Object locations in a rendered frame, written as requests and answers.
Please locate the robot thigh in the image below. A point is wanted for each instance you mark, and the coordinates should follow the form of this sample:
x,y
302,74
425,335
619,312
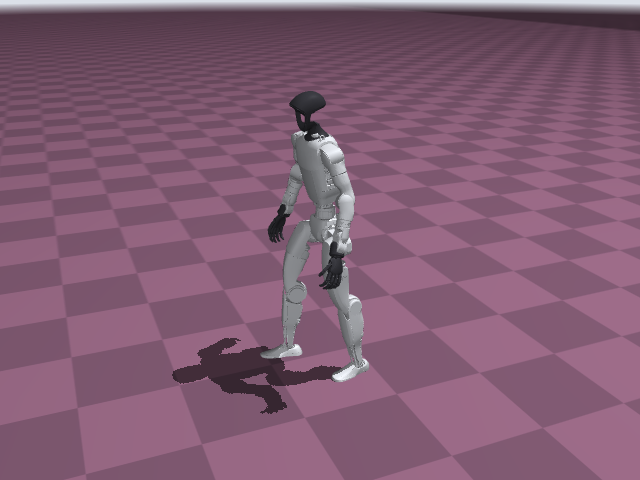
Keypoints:
x,y
295,258
340,296

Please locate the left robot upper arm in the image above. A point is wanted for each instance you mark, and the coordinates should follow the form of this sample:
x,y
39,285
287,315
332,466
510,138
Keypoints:
x,y
333,159

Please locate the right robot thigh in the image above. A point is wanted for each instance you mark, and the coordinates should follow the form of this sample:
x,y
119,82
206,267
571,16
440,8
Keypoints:
x,y
295,258

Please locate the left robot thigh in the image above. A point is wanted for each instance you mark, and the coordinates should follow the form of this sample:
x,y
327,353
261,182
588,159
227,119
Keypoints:
x,y
340,296

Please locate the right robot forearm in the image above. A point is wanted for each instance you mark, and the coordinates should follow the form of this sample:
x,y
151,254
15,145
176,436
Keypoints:
x,y
291,193

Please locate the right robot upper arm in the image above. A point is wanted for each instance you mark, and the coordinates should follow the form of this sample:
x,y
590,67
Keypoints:
x,y
295,171

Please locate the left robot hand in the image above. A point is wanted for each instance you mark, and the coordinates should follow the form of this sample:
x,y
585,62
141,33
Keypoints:
x,y
334,267

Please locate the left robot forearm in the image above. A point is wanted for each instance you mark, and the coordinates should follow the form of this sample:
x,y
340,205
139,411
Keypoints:
x,y
343,222

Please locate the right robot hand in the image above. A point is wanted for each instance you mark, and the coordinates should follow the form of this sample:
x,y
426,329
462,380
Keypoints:
x,y
277,224

